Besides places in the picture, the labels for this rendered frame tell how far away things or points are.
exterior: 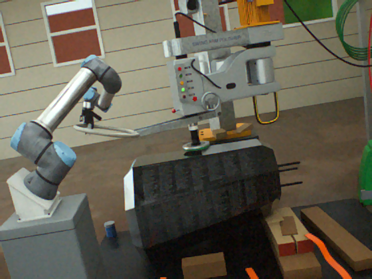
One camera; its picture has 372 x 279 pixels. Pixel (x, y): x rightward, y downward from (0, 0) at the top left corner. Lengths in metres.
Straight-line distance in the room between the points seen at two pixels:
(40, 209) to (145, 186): 0.96
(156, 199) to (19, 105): 7.18
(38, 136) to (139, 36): 7.11
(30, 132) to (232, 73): 1.62
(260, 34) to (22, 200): 2.09
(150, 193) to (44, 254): 0.98
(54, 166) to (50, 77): 7.34
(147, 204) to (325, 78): 7.60
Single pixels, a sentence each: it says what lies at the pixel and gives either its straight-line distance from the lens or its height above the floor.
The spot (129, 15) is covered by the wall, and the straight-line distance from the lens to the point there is 9.11.
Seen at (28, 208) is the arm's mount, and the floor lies 0.91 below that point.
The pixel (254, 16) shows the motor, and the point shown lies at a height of 1.75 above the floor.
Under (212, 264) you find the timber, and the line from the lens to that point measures 2.80.
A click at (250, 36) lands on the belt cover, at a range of 3.11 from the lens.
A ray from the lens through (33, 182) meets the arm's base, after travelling 2.13.
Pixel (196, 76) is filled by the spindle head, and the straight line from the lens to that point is 2.94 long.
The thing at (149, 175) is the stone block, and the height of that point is 0.74.
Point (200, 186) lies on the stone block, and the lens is 2.77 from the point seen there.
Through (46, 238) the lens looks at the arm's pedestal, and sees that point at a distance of 2.09.
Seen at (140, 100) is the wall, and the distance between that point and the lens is 9.06.
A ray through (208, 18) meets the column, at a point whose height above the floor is 1.85.
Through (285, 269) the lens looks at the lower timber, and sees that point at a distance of 2.68.
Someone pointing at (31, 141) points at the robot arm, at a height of 1.24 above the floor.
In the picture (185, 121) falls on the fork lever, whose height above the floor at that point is 1.05.
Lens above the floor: 1.50
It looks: 12 degrees down
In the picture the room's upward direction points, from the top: 10 degrees counter-clockwise
